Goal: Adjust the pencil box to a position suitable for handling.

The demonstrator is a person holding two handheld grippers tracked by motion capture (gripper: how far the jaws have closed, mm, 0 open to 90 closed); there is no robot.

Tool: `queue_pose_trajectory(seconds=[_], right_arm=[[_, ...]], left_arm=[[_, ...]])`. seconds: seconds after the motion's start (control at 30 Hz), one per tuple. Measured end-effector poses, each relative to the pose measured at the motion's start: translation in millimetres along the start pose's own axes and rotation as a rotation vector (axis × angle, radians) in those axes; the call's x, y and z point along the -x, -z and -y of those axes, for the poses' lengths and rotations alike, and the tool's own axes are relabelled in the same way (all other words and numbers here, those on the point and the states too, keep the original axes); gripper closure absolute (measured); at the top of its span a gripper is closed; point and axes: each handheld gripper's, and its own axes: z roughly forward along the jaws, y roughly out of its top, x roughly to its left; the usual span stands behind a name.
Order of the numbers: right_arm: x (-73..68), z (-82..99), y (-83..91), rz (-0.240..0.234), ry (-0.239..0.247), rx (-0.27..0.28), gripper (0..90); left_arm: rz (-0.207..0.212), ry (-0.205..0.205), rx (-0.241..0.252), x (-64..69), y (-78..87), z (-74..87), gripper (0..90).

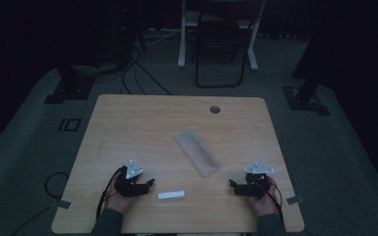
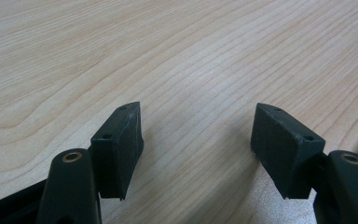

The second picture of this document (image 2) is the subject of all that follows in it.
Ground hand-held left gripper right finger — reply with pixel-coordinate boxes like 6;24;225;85
250;103;326;201

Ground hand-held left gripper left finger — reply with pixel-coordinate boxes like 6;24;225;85
89;101;145;201

